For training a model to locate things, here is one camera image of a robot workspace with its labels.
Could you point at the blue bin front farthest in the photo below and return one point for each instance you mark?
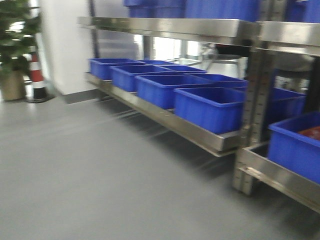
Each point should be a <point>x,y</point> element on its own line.
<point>101,67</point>

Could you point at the green potted plant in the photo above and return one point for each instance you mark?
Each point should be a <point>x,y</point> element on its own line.
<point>19,24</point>

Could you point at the blue bin front nearest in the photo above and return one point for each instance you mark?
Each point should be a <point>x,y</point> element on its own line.
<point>216,109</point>

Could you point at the steel shelf rack right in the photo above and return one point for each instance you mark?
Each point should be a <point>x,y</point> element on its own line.
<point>252,166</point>

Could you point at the blue bin with red item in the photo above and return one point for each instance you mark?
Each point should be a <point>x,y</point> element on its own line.
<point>294,151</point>

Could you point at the red flat package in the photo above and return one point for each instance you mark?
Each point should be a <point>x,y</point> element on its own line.
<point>313,133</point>

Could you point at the steel shelf rack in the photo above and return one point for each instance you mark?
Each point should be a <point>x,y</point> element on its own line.
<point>252,166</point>
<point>222,31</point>

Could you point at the large blue crate upper shelf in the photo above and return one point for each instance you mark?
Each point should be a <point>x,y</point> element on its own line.
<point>245,10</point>

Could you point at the steel shelf rack left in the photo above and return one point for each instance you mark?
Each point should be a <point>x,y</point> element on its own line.
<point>222,31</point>

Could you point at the blue bin back row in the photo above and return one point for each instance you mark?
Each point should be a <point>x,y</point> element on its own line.
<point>284,104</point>

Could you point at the red white traffic cone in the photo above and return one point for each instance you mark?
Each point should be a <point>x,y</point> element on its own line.
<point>40,93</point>

